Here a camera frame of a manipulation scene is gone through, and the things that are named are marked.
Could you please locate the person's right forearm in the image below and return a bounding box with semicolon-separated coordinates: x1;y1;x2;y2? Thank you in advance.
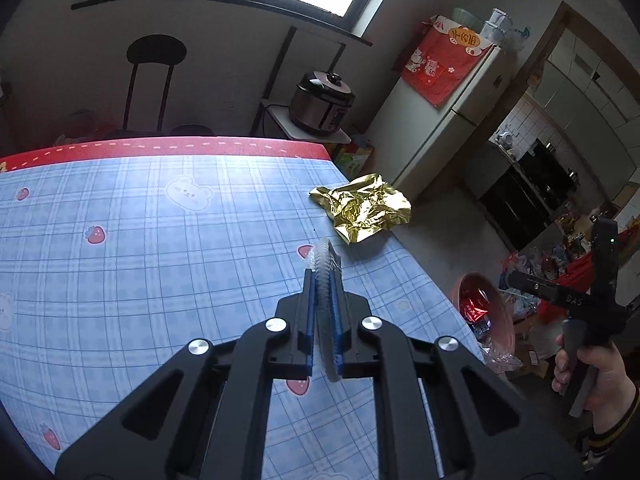
582;392;640;472

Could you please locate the black metal rack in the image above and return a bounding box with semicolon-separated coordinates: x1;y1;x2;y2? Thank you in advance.
250;25;352;145

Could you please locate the white refrigerator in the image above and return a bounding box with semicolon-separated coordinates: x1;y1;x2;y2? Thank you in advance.
392;42;519;206

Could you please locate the black metal chair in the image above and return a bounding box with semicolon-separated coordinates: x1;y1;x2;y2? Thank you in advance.
122;35;188;136

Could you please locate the red printed cloth cover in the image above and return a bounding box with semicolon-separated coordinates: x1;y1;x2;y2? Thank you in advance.
401;16;499;109

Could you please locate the grey round mesh pad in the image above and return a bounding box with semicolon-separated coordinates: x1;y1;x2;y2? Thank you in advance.
306;237;346;384

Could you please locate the dark window sill shelf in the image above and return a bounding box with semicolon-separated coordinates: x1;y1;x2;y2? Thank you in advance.
71;0;374;47

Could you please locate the crumpled gold foil wrapper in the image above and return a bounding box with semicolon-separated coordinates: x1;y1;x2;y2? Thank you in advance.
309;172;413;246

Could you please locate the black kitchen oven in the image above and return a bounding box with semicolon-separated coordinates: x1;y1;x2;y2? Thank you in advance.
477;140;579;252

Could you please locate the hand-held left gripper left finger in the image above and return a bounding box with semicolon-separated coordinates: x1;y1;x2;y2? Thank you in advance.
55;267;321;480

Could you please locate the person's right hand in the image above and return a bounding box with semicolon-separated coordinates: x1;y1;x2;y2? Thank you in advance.
551;335;639;436

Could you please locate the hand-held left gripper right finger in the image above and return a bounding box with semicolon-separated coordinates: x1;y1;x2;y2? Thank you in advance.
331;266;586;480

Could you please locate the black electric pressure cooker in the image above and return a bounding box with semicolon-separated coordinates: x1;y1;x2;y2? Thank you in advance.
290;71;357;136

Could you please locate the colourful printed box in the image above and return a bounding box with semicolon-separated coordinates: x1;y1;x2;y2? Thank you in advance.
334;142;374;179

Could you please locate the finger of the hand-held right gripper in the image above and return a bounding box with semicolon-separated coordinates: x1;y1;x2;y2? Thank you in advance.
501;271;556;302

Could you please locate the pink plastic bin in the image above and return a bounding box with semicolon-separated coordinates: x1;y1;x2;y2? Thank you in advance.
450;271;517;357

